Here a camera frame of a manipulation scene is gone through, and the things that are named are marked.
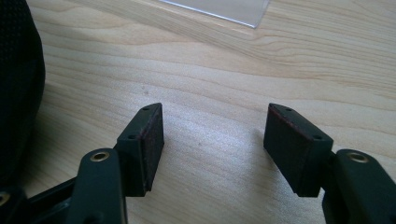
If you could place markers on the black mesh fabric object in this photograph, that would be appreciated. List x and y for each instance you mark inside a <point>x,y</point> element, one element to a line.
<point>18,93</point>

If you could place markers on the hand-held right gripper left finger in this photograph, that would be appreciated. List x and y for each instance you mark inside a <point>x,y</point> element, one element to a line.
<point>141,155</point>

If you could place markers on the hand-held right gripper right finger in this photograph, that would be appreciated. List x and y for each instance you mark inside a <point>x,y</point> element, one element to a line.
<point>295,149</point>

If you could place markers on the clear plastic sheet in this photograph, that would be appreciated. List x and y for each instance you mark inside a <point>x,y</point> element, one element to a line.
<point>227,9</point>

